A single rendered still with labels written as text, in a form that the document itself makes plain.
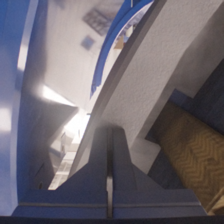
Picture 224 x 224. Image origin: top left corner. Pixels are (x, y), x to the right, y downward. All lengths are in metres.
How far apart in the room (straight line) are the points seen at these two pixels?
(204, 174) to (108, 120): 0.15
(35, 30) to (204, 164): 0.26
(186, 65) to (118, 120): 0.22
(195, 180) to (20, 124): 0.24
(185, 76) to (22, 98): 0.28
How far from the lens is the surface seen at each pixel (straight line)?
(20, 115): 0.21
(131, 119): 0.15
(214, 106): 0.30
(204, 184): 0.25
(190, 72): 0.35
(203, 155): 0.26
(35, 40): 0.20
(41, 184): 0.36
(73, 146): 9.88
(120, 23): 2.07
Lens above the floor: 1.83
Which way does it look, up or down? 17 degrees up
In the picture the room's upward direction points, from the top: 179 degrees counter-clockwise
